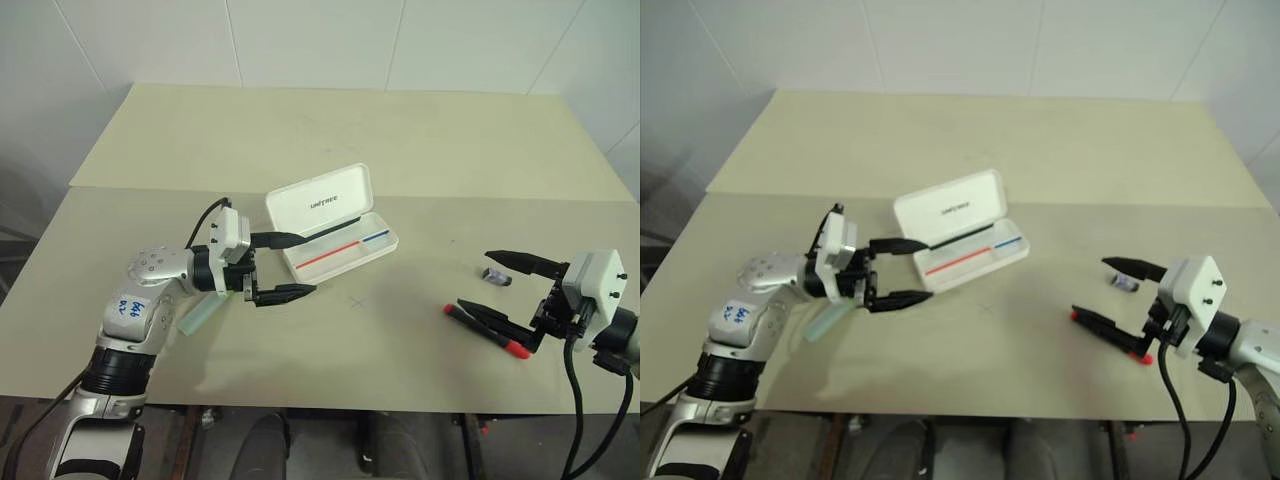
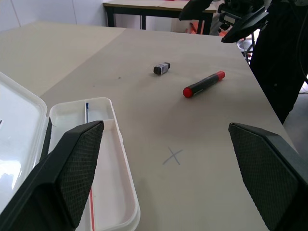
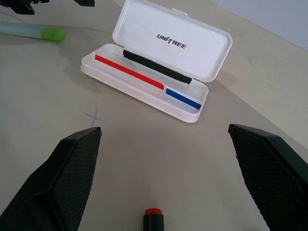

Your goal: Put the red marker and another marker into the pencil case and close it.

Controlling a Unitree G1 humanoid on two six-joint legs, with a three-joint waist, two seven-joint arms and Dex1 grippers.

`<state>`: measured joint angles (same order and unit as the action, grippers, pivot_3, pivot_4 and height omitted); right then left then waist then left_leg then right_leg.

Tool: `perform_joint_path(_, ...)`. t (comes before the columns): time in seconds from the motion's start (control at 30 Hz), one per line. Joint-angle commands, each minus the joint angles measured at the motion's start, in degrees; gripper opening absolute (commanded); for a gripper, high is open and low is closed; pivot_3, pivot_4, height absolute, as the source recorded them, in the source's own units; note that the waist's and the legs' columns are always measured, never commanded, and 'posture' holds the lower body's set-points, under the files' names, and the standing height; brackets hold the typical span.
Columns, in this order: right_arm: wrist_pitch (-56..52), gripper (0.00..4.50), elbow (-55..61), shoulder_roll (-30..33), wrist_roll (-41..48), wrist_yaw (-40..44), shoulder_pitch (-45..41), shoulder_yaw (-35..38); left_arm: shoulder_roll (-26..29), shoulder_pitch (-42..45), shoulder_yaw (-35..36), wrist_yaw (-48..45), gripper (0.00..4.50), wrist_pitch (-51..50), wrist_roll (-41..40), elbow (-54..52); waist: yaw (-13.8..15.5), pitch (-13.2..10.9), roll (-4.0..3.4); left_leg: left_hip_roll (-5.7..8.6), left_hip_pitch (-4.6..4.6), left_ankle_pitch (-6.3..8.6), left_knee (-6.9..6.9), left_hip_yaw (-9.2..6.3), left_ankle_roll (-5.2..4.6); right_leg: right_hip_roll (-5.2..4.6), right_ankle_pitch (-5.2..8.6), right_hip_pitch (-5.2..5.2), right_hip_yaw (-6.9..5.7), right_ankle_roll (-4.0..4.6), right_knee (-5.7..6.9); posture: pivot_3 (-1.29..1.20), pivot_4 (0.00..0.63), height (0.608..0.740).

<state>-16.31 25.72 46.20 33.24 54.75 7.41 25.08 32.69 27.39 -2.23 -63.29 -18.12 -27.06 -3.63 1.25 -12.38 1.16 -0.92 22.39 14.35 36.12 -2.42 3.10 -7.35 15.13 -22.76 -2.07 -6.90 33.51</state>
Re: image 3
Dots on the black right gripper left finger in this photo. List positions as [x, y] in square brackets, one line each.
[60, 183]

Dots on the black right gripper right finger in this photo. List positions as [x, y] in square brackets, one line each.
[272, 173]

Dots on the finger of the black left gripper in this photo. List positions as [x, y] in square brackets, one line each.
[19, 6]
[85, 2]

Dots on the white Unitree pencil case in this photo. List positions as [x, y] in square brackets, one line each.
[168, 21]

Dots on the translucent tube with green cap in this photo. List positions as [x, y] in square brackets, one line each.
[51, 34]

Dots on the red tape strip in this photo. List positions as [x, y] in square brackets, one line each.
[127, 71]

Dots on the black foam strip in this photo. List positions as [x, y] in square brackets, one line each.
[156, 66]

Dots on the black marker with red end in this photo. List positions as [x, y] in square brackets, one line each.
[153, 221]

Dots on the blue tape strip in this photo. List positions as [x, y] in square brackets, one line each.
[183, 98]

